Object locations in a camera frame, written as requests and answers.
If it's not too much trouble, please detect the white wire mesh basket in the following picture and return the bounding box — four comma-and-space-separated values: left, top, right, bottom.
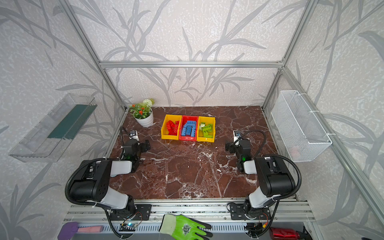
272, 90, 332, 162

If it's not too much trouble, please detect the red metallic tool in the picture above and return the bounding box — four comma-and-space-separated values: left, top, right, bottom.
269, 227, 313, 240

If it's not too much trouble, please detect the green work glove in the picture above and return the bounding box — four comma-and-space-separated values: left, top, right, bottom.
159, 214, 213, 240

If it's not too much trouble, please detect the left yellow plastic bin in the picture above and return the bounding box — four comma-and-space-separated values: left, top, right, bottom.
161, 115, 182, 140

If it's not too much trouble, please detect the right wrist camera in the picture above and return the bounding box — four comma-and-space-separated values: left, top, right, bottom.
233, 130, 242, 146

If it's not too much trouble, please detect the right yellow plastic bin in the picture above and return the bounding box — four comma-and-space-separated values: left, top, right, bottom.
197, 116, 216, 143

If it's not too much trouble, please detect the clear acrylic wall shelf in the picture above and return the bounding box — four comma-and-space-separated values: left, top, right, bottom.
9, 94, 97, 163

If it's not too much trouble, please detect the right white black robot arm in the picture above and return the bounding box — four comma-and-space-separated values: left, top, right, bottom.
225, 140, 302, 221

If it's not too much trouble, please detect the red plastic bin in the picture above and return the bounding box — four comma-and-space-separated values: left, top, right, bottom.
179, 116, 199, 142

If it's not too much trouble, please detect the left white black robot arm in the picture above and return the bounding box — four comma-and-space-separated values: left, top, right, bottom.
65, 139, 152, 221

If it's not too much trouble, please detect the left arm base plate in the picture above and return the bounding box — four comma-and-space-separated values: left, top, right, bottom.
110, 204, 152, 221

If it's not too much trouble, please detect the yellow plastic bin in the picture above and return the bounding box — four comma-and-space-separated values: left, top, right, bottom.
161, 115, 182, 140
197, 116, 216, 143

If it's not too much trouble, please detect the potted plant white pot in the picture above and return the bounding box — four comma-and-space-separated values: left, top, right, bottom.
129, 99, 155, 128

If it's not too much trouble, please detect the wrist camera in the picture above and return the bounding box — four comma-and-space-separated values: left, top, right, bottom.
233, 130, 242, 146
129, 130, 139, 141

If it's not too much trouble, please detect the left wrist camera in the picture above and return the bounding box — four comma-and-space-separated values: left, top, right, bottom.
129, 130, 139, 141

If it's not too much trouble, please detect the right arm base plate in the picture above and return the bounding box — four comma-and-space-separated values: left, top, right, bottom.
227, 203, 271, 221

